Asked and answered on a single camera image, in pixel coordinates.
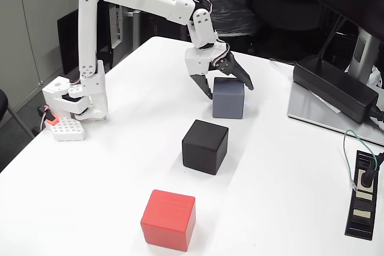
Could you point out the grey cube block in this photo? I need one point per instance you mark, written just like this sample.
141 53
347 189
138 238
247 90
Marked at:
228 100

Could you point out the crumpled white plastic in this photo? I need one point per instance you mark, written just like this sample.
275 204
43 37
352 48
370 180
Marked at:
376 77

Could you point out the red cube block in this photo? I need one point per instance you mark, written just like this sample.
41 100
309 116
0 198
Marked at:
168 220

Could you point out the plastic-wrapped black bin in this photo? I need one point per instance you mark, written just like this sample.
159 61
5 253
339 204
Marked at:
231 7

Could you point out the black low box device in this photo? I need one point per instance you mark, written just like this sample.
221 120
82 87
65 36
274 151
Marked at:
162 31

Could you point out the silver monitor base plate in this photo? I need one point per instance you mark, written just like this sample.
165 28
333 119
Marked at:
306 109

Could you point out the black cube block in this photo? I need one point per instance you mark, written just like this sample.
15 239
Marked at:
204 148

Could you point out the white perforated table clamp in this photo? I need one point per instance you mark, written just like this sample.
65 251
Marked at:
67 130

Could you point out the black power strip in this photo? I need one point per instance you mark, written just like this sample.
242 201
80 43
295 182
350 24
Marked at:
360 226

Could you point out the black chair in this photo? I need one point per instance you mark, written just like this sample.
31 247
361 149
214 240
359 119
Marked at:
2 103

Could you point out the silver upright device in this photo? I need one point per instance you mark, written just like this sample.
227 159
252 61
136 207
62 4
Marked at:
136 31

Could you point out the white paper sheet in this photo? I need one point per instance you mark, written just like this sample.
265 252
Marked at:
328 105

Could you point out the silver monitor stand neck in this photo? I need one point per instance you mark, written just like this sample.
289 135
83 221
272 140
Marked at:
364 52

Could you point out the black power adapter brick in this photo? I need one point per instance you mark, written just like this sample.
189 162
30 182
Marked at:
330 88

